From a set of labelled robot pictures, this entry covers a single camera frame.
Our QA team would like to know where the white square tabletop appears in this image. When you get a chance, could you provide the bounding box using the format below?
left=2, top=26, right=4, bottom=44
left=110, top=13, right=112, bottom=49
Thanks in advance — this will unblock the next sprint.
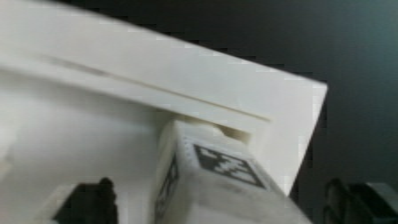
left=0, top=68, right=254, bottom=224

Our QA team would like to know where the white U-shaped fence wall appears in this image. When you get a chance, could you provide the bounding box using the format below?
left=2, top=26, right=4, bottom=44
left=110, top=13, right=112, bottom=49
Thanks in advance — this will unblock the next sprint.
left=0, top=0, right=327, bottom=192

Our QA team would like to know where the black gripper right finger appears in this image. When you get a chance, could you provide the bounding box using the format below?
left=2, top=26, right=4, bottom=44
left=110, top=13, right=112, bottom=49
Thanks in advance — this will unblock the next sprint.
left=323, top=179, right=398, bottom=224

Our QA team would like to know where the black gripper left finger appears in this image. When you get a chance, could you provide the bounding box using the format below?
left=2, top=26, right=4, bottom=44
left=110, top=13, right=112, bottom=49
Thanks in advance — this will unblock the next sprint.
left=52, top=178, right=119, bottom=224

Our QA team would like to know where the white leg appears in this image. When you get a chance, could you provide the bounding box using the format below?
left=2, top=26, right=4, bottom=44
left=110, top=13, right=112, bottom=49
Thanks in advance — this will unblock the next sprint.
left=151, top=119, right=313, bottom=224

